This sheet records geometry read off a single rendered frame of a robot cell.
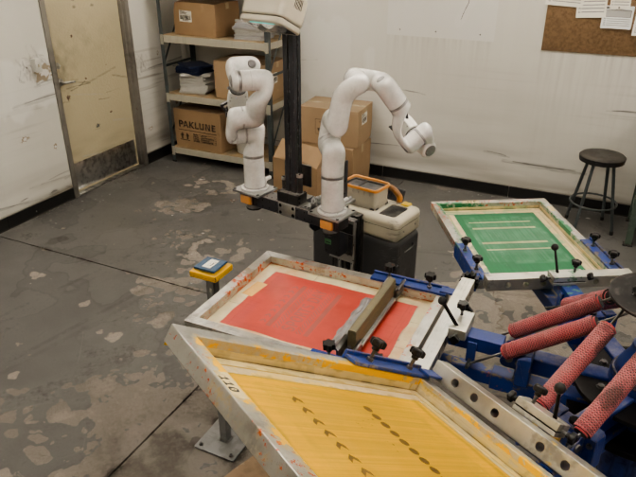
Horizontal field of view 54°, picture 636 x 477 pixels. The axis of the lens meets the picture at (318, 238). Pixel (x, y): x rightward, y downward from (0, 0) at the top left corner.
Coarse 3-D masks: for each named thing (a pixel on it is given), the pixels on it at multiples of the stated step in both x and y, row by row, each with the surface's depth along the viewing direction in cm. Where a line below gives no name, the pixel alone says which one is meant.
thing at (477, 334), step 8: (472, 328) 206; (472, 336) 202; (480, 336) 202; (488, 336) 202; (496, 336) 202; (504, 336) 202; (456, 344) 206; (464, 344) 204; (480, 344) 202; (488, 344) 200; (496, 344) 199; (488, 352) 201; (496, 352) 200
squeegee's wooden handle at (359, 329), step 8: (392, 280) 230; (384, 288) 226; (392, 288) 230; (376, 296) 220; (384, 296) 223; (392, 296) 232; (368, 304) 216; (376, 304) 216; (384, 304) 225; (368, 312) 211; (376, 312) 217; (360, 320) 207; (368, 320) 211; (352, 328) 203; (360, 328) 204; (368, 328) 213; (352, 336) 202; (360, 336) 206; (352, 344) 204
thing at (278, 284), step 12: (276, 276) 254; (288, 276) 254; (264, 288) 246; (276, 288) 246; (288, 288) 246; (324, 288) 246; (336, 288) 246; (276, 300) 238; (348, 300) 238; (360, 300) 238; (336, 312) 230; (348, 312) 230; (396, 312) 230; (408, 312) 230; (384, 324) 224; (396, 324) 224; (408, 324) 224
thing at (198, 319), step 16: (272, 256) 262; (288, 256) 262; (256, 272) 254; (320, 272) 254; (336, 272) 251; (352, 272) 250; (224, 288) 239; (240, 288) 244; (208, 304) 229; (432, 304) 229; (192, 320) 220; (208, 320) 220; (432, 320) 220; (240, 336) 211; (256, 336) 211; (416, 336) 211
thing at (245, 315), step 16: (240, 304) 235; (256, 304) 235; (272, 304) 235; (224, 320) 226; (240, 320) 226; (256, 320) 226; (336, 320) 226; (272, 336) 217; (288, 336) 217; (304, 336) 217; (320, 336) 217; (384, 336) 217; (368, 352) 209; (384, 352) 209
